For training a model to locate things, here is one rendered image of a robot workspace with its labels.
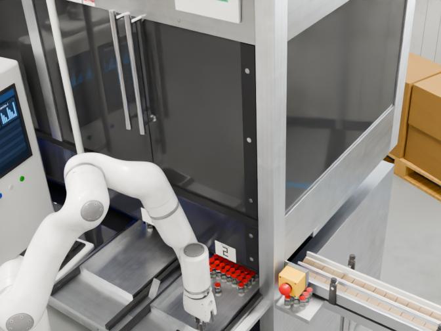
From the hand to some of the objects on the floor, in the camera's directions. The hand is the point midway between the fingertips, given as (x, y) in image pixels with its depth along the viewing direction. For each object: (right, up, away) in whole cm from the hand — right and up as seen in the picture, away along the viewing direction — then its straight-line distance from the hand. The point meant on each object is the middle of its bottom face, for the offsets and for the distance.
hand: (201, 324), depth 203 cm
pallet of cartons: (+155, +56, +237) cm, 289 cm away
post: (+28, -66, +64) cm, 97 cm away
